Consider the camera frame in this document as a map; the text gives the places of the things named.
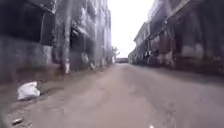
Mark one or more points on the long dark building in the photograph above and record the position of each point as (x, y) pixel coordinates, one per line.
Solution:
(186, 36)

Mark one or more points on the grey concrete building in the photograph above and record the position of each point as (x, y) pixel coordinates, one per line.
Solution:
(30, 40)

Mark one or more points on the small dark debris piece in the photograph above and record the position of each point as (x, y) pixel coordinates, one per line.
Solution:
(17, 121)

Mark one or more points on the grey utility pole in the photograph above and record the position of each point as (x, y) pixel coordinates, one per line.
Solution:
(66, 40)

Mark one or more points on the robot's own part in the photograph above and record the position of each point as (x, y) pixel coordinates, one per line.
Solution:
(151, 126)

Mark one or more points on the white plastic bag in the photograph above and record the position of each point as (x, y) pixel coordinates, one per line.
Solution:
(28, 90)

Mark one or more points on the bare tree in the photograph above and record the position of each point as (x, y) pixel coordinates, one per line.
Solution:
(115, 52)

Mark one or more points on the rubble strewn dirt verge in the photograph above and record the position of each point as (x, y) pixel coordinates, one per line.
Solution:
(56, 80)

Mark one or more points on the brown dirt road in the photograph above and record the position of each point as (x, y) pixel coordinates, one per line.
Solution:
(126, 96)

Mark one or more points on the low distant building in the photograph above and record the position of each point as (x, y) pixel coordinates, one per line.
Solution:
(122, 60)

